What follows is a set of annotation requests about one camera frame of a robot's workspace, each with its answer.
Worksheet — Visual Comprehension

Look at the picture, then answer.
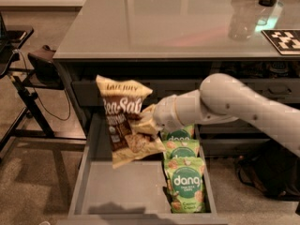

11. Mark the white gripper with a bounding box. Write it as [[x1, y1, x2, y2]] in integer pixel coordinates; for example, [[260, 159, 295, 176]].
[[130, 95, 184, 135]]

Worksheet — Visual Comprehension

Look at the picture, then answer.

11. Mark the brown sea salt chip bag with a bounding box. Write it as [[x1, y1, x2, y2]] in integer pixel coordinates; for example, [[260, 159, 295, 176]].
[[96, 75, 165, 169]]

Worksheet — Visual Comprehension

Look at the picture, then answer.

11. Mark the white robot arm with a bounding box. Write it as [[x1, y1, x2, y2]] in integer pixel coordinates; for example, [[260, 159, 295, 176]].
[[131, 73, 300, 157]]

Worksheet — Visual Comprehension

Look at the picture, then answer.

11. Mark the green dang chip bag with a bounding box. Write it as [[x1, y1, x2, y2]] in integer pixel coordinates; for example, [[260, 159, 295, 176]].
[[163, 140, 200, 159], [164, 157, 205, 213], [160, 125, 194, 141]]

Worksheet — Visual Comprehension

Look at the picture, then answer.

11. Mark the grey top left drawer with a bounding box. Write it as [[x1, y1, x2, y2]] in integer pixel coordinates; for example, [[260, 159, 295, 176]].
[[71, 79, 203, 107]]

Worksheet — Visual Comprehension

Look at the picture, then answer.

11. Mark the front green dang chip bag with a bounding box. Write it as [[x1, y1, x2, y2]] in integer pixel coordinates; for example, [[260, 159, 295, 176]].
[[164, 157, 205, 213]]

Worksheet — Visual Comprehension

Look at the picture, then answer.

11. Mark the open grey middle drawer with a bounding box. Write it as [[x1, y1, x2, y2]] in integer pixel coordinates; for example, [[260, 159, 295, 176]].
[[57, 113, 229, 225]]

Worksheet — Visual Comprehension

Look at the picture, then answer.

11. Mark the grey cabinet counter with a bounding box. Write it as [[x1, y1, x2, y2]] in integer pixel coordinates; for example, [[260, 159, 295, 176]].
[[54, 0, 300, 156]]

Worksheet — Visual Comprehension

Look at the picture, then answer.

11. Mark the grey lower right drawer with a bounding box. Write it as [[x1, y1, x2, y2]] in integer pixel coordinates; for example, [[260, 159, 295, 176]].
[[200, 121, 261, 134]]

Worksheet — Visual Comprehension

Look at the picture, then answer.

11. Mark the black bag on floor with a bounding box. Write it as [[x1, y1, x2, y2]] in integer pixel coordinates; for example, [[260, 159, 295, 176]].
[[234, 140, 300, 202]]

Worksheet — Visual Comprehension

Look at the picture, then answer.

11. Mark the grey top right drawer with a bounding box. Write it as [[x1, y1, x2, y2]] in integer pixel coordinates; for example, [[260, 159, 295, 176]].
[[242, 78, 300, 104]]

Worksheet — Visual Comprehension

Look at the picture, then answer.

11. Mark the black side desk stand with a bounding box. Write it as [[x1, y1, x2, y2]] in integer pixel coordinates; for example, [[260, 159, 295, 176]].
[[0, 13, 85, 150]]

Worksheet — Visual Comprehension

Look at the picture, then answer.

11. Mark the black white marker tag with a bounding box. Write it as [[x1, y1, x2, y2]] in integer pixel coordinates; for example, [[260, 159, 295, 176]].
[[262, 29, 300, 55]]

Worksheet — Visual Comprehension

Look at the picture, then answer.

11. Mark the black cable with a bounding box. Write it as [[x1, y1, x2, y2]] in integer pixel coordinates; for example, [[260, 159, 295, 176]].
[[13, 49, 72, 122]]

